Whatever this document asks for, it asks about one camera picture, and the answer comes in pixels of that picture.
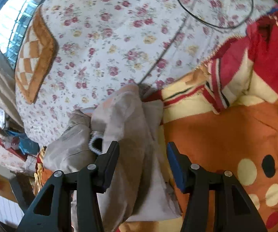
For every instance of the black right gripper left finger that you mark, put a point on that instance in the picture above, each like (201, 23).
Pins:
(51, 209)

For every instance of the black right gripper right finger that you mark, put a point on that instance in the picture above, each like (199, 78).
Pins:
(220, 193)

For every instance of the beige jacket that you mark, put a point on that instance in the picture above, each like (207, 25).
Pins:
(140, 190)

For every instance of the blue plastic bag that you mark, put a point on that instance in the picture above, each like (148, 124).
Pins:
(26, 145)

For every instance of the orange red yellow blanket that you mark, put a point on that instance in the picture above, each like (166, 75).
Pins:
(224, 116)

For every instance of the clear plastic bag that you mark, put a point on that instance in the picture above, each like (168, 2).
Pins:
(11, 142)

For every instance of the orange checkered mat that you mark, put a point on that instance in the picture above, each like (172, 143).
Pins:
(35, 57)

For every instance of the floral white quilt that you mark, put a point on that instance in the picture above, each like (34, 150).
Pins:
(105, 44)

